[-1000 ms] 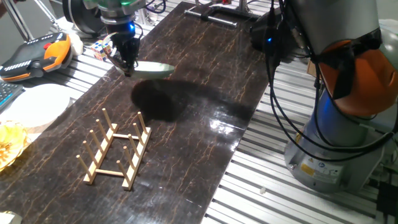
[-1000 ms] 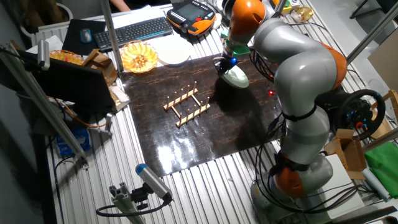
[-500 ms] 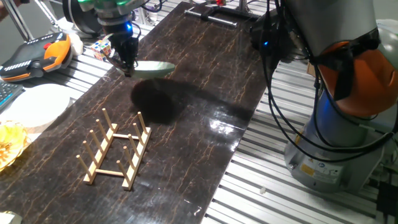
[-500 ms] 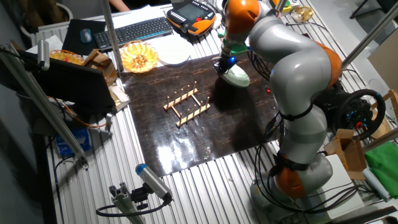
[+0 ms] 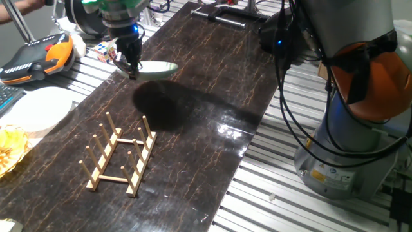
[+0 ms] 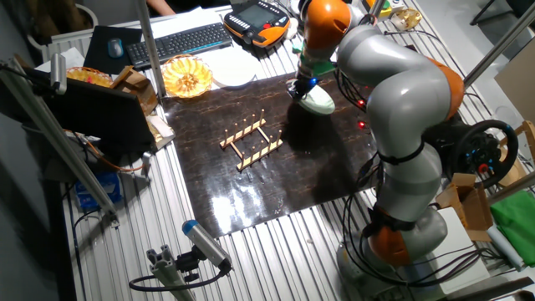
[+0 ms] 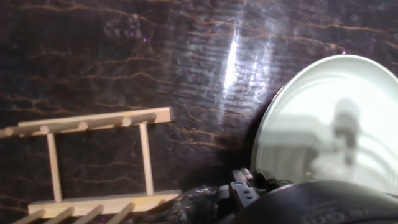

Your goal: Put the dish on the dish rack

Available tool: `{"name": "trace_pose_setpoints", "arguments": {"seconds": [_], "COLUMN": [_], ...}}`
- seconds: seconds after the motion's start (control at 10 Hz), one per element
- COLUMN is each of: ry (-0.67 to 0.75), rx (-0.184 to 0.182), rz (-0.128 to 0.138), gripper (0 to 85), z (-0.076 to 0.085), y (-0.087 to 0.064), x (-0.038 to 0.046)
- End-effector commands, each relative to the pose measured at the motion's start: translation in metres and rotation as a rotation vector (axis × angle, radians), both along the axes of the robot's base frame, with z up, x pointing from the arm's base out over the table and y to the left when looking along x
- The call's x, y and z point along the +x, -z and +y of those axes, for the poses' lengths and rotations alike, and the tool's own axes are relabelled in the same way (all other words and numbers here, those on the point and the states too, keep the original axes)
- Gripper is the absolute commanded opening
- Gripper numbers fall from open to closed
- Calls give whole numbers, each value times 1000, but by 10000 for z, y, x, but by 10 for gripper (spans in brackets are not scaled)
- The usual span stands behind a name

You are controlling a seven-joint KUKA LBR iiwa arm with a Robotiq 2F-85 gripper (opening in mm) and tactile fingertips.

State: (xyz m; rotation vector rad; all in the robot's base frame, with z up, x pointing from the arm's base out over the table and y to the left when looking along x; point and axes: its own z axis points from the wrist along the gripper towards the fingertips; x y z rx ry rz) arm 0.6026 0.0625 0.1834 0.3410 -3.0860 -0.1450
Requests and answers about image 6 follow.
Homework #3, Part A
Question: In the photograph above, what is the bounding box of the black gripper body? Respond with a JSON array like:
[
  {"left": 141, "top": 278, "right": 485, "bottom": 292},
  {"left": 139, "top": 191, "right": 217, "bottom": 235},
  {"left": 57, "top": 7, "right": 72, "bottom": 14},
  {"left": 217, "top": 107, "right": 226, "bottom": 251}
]
[{"left": 292, "top": 74, "right": 319, "bottom": 100}]

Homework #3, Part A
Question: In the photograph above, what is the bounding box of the pale green round dish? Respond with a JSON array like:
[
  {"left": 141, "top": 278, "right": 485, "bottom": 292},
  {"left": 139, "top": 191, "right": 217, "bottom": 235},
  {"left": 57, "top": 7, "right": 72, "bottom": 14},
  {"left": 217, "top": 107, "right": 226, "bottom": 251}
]
[{"left": 298, "top": 84, "right": 337, "bottom": 117}]

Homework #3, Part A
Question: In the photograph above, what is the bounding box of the person forearm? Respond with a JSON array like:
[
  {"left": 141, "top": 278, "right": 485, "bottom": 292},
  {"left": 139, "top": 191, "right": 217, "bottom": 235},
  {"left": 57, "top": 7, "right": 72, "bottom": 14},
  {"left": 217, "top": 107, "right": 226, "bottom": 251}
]
[{"left": 145, "top": 0, "right": 177, "bottom": 17}]

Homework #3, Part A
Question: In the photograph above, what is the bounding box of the wooden dish rack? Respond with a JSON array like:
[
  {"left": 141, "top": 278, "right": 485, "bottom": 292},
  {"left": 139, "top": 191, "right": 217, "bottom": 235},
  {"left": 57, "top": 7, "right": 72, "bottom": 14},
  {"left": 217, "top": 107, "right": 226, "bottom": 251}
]
[{"left": 219, "top": 108, "right": 284, "bottom": 172}]

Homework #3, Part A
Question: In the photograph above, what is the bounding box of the white round plate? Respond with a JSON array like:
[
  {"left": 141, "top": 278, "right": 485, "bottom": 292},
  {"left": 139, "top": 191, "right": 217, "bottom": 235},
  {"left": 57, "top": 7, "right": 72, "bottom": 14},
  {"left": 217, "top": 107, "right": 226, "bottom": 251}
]
[{"left": 200, "top": 46, "right": 258, "bottom": 89}]

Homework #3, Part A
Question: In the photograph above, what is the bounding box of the orange black teach pendant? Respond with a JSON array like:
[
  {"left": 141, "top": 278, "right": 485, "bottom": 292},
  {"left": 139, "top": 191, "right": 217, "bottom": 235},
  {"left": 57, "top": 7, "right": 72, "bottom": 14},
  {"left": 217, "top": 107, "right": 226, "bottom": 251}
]
[{"left": 222, "top": 0, "right": 291, "bottom": 48}]

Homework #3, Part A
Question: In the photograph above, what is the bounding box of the large amber glass bowl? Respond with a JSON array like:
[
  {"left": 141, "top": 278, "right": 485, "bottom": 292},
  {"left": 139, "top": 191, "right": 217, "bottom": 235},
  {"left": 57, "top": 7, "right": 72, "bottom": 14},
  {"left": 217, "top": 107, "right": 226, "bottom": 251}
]
[{"left": 160, "top": 54, "right": 214, "bottom": 99}]

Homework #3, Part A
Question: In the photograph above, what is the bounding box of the yellow emergency stop box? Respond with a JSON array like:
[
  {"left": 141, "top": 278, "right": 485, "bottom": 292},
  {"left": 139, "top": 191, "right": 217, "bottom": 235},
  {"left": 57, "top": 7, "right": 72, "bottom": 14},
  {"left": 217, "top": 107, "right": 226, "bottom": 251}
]
[{"left": 363, "top": 0, "right": 394, "bottom": 20}]

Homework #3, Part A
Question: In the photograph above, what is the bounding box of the black computer keyboard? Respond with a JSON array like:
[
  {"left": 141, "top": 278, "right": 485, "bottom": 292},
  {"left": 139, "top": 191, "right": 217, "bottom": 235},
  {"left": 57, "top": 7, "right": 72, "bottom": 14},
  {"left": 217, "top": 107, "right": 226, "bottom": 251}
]
[{"left": 125, "top": 22, "right": 234, "bottom": 70}]

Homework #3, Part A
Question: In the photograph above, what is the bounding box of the white gold snack pack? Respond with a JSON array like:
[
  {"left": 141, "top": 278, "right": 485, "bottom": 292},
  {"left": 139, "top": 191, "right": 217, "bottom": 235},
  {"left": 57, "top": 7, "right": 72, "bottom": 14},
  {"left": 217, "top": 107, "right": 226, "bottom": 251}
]
[{"left": 145, "top": 115, "right": 176, "bottom": 151}]

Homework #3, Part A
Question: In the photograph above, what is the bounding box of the grey blue computer mouse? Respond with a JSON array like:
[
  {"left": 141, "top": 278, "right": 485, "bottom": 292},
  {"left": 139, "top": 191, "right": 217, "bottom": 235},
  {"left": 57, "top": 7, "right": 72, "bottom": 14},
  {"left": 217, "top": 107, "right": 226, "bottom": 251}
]
[{"left": 107, "top": 38, "right": 125, "bottom": 59}]

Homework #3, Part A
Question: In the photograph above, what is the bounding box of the black steering wheel controller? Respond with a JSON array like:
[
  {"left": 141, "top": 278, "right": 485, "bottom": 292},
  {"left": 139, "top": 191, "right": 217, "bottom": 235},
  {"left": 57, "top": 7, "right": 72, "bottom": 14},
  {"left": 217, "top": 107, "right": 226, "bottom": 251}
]
[{"left": 421, "top": 120, "right": 520, "bottom": 190}]

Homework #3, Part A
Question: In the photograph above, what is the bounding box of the open cardboard box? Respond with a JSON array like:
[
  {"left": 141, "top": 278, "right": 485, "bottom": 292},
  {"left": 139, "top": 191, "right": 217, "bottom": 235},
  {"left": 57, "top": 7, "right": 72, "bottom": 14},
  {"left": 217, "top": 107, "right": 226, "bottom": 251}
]
[{"left": 435, "top": 172, "right": 495, "bottom": 242}]

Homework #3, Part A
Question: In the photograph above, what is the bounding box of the black mouse pad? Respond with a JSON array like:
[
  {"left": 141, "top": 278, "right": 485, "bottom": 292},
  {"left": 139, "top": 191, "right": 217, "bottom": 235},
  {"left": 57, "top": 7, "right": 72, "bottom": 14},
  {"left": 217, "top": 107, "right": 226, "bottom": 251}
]
[{"left": 83, "top": 25, "right": 144, "bottom": 75}]

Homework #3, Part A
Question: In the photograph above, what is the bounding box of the white flat box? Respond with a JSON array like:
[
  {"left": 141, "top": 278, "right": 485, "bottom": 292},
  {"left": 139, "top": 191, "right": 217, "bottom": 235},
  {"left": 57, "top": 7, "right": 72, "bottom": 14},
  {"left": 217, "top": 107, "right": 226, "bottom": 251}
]
[{"left": 425, "top": 207, "right": 491, "bottom": 294}]

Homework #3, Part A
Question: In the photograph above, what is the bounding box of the blue plastic packet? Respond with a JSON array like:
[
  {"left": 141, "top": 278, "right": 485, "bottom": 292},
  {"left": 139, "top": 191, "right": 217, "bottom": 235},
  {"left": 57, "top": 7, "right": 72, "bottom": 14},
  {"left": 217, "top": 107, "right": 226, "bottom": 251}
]
[{"left": 74, "top": 171, "right": 124, "bottom": 212}]

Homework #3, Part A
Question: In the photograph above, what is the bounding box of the wooden chair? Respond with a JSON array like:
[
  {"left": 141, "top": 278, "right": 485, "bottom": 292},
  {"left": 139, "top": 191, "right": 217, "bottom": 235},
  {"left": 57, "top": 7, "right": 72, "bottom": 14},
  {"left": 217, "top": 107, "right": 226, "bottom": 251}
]
[{"left": 497, "top": 120, "right": 535, "bottom": 187}]

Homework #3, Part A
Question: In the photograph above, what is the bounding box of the white paper sheet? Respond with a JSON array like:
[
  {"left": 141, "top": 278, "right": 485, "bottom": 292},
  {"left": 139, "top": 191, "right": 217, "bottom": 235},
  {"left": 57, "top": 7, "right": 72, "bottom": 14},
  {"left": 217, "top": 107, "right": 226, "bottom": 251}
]
[{"left": 35, "top": 46, "right": 87, "bottom": 74}]

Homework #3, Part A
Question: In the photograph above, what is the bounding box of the white round bin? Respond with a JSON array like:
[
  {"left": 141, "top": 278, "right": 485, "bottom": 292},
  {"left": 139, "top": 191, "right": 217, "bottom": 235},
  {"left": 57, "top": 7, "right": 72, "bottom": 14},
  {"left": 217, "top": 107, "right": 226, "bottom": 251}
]
[{"left": 26, "top": 3, "right": 99, "bottom": 55}]

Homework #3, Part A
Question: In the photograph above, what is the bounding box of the green cloth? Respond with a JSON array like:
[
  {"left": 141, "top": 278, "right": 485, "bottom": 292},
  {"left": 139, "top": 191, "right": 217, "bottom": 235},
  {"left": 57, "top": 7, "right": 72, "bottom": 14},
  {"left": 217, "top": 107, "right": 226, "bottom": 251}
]
[{"left": 489, "top": 190, "right": 535, "bottom": 268}]

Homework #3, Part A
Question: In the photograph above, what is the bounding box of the pale rolled tube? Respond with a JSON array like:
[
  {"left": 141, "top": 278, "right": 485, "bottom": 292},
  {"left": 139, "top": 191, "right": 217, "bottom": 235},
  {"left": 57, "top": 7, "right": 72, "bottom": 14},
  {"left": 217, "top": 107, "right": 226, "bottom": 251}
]
[{"left": 487, "top": 225, "right": 526, "bottom": 272}]

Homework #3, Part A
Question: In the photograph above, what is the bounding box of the green gripper mount adapter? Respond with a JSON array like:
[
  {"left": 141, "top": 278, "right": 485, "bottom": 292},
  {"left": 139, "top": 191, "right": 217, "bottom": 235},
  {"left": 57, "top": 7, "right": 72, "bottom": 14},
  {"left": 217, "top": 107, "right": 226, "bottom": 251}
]
[{"left": 292, "top": 40, "right": 336, "bottom": 78}]

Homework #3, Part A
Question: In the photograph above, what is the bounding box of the thin aluminium post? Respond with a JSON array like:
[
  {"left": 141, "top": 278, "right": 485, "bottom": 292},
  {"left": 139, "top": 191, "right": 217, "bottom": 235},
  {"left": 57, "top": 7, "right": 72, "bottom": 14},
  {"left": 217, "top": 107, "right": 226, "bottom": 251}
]
[{"left": 368, "top": 0, "right": 386, "bottom": 20}]

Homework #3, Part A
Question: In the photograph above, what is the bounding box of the upright aluminium post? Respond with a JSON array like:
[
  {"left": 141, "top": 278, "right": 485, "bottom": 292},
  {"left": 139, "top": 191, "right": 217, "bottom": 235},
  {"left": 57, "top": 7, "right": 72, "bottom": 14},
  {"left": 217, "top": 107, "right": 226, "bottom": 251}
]
[{"left": 134, "top": 0, "right": 167, "bottom": 99}]

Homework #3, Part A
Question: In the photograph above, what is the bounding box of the small silver camera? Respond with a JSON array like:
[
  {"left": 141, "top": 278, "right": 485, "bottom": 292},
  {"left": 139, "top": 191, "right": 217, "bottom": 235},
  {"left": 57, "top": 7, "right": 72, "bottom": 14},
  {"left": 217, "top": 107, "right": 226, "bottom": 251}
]
[{"left": 140, "top": 150, "right": 154, "bottom": 179}]

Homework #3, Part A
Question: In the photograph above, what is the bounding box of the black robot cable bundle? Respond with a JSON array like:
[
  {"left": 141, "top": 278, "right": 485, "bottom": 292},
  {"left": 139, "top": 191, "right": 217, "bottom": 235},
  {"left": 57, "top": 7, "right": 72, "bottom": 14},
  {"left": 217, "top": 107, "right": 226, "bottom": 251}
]
[{"left": 339, "top": 154, "right": 502, "bottom": 290}]

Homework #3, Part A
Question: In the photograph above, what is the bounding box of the silver camera with blue cap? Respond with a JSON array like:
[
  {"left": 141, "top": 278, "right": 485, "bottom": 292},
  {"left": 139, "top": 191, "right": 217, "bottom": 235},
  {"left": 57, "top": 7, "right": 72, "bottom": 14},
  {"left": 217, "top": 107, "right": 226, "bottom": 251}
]
[{"left": 181, "top": 219, "right": 233, "bottom": 271}]

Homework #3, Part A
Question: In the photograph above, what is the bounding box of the diagonal aluminium post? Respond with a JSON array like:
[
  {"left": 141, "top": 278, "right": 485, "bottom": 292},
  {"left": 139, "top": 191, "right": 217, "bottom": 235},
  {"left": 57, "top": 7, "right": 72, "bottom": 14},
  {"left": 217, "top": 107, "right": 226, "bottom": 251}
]
[{"left": 461, "top": 2, "right": 535, "bottom": 89}]

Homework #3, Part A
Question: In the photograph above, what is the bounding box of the orange cable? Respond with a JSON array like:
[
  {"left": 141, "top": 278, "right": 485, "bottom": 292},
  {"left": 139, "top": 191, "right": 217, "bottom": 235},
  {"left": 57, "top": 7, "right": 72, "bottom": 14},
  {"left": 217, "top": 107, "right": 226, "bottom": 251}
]
[{"left": 62, "top": 128, "right": 145, "bottom": 173}]

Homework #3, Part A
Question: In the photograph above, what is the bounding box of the aluminium profile camera mount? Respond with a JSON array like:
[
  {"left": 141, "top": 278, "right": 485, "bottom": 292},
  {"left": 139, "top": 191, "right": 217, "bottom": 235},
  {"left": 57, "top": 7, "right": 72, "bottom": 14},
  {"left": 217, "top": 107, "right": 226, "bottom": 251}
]
[{"left": 145, "top": 245, "right": 196, "bottom": 301}]

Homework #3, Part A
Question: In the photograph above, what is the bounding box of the black camera cable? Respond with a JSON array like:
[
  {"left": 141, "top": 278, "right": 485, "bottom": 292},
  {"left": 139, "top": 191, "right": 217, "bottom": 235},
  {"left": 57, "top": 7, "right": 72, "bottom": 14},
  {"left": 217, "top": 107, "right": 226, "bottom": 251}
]
[{"left": 128, "top": 259, "right": 232, "bottom": 293}]

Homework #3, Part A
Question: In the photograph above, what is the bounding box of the silver camera on strut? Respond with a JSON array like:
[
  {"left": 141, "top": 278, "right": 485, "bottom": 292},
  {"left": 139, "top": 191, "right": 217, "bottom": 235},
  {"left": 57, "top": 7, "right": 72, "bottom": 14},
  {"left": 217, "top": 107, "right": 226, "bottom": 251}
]
[{"left": 49, "top": 52, "right": 69, "bottom": 96}]

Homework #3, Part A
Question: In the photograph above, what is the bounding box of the slanted aluminium frame strut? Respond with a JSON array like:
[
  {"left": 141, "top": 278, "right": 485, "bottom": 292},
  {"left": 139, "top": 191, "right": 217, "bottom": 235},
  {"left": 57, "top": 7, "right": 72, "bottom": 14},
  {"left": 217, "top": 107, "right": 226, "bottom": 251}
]
[{"left": 0, "top": 58, "right": 121, "bottom": 227}]

